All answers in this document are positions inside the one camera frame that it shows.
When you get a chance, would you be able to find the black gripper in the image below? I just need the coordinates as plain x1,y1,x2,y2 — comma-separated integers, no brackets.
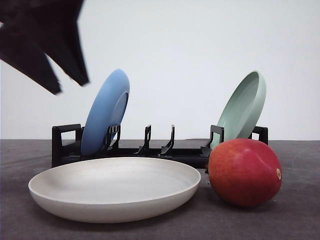
0,0,89,96

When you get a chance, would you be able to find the white plate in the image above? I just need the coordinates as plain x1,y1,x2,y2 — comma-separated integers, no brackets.
28,157,202,224

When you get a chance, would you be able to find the red pomegranate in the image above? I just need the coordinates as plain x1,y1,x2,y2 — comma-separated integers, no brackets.
208,138,283,208

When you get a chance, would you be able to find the blue plate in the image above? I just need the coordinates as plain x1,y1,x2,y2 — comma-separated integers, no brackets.
81,69,130,156

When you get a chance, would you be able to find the black plate rack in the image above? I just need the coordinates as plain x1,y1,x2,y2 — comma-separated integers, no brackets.
52,124,269,170

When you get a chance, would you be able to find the green plate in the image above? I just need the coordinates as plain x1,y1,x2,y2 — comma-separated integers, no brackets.
210,71,267,149

